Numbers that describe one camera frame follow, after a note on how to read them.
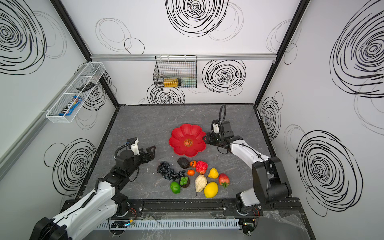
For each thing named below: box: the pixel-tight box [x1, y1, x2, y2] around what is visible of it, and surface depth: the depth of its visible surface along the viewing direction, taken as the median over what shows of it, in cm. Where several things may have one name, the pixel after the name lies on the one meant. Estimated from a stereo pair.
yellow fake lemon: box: [204, 182, 219, 199], surface depth 79 cm
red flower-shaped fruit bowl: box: [169, 123, 207, 157], surface depth 101 cm
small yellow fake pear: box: [208, 168, 219, 179], surface depth 84 cm
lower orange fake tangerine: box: [187, 169, 196, 176], surface depth 85 cm
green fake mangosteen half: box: [179, 176, 191, 188], surface depth 79 cm
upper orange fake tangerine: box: [190, 160, 197, 168], surface depth 88 cm
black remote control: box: [76, 81, 96, 92], surface depth 82 cm
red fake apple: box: [195, 160, 208, 175], surface depth 84 cm
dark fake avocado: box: [177, 157, 190, 169], surface depth 87 cm
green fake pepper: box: [170, 181, 181, 194], surface depth 79 cm
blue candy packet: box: [58, 96, 83, 116], surface depth 72 cm
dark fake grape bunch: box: [157, 161, 186, 181], surface depth 84 cm
